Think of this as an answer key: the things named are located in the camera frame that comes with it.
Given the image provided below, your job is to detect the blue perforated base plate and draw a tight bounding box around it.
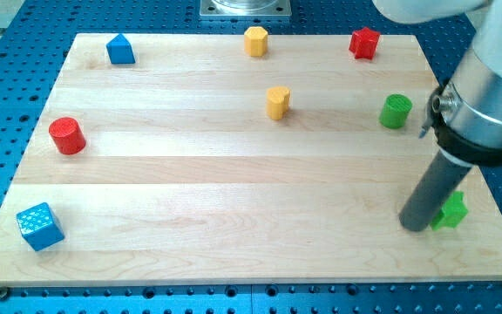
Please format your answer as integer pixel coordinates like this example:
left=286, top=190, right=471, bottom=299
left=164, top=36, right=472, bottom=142
left=0, top=1, right=502, bottom=313

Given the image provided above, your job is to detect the green cylinder block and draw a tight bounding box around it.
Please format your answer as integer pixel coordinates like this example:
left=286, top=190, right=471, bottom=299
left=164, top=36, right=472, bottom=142
left=378, top=94, right=413, bottom=129

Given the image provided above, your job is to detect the blue cube block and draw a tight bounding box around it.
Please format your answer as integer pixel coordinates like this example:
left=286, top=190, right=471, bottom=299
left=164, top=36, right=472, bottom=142
left=16, top=202, right=65, bottom=251

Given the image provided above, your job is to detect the light wooden board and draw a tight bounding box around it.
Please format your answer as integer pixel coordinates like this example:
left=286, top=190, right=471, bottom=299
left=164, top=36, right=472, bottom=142
left=0, top=33, right=502, bottom=286

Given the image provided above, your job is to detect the yellow heart block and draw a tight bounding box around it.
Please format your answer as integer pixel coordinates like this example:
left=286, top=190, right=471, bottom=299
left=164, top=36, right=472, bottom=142
left=266, top=85, right=291, bottom=120

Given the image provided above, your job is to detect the red cylinder block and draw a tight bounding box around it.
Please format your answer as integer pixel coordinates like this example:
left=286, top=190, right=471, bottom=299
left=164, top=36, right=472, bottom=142
left=49, top=117, right=86, bottom=155

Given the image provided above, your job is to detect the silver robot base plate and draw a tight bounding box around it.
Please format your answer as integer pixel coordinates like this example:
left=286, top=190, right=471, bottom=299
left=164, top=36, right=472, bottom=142
left=200, top=0, right=292, bottom=17

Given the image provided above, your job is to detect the red star block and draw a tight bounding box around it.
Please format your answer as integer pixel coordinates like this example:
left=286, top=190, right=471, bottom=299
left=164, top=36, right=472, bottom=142
left=349, top=27, right=381, bottom=60

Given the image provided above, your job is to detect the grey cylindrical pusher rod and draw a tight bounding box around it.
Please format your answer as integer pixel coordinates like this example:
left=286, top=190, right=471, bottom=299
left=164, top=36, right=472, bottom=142
left=398, top=149, right=473, bottom=232

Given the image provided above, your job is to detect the yellow hexagonal block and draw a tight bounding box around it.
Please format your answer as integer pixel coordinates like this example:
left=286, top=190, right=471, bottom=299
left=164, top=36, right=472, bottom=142
left=244, top=26, right=268, bottom=57

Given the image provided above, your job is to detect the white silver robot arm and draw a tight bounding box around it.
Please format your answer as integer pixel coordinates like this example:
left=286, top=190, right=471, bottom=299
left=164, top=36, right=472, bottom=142
left=373, top=0, right=502, bottom=167

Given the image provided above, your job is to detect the blue triangular prism block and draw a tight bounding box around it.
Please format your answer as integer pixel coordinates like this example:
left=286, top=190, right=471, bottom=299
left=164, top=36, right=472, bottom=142
left=105, top=34, right=135, bottom=65

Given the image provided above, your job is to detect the green star block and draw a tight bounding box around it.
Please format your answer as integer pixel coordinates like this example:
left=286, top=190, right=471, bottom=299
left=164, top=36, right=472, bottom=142
left=430, top=191, right=469, bottom=230

